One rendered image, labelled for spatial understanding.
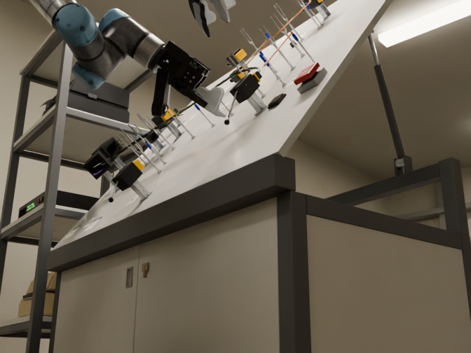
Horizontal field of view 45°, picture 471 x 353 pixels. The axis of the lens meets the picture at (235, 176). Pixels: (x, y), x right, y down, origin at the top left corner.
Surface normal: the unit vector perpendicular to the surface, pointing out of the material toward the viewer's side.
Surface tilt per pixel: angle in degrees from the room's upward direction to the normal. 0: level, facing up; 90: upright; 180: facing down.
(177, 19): 180
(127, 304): 90
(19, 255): 90
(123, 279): 90
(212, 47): 180
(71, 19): 90
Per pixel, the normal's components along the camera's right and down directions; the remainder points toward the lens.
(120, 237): -0.80, -0.20
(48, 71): 0.00, 0.95
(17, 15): 0.75, -0.22
